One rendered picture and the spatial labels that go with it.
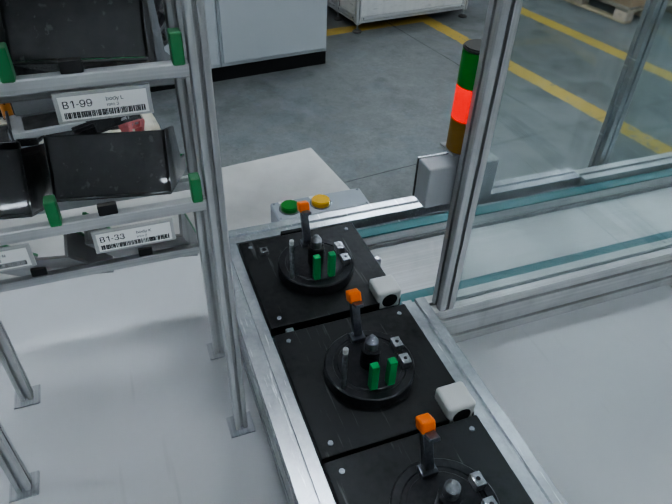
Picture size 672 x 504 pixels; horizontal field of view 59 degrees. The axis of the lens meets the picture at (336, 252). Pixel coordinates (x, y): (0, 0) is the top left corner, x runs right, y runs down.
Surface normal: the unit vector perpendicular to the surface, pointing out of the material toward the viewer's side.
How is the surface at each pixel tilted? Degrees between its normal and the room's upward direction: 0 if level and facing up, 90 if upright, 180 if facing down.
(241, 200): 0
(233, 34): 90
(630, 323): 0
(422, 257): 0
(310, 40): 90
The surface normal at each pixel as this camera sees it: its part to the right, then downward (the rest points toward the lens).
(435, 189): 0.35, 0.60
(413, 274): 0.04, -0.77
